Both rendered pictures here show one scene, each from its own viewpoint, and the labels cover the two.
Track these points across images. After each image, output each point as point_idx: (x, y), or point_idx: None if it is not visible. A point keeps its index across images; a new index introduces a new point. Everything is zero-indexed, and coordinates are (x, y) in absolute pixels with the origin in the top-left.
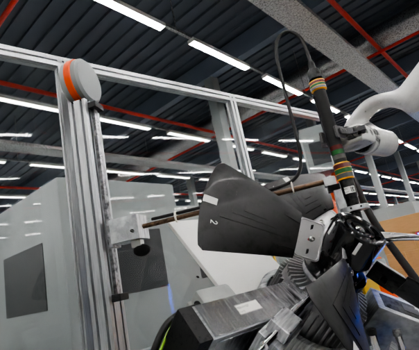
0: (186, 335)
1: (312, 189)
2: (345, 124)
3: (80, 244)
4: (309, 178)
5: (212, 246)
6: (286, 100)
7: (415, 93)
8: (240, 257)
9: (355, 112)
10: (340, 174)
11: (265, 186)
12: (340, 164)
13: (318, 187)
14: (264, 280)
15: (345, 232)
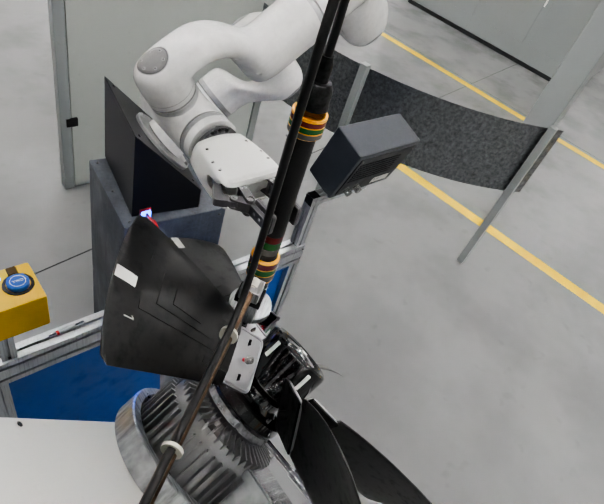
0: None
1: (189, 288)
2: (161, 78)
3: None
4: (152, 249)
5: None
6: (285, 172)
7: (284, 67)
8: (91, 496)
9: (195, 65)
10: (271, 277)
11: (111, 325)
12: (277, 264)
13: (189, 276)
14: (184, 493)
15: (320, 383)
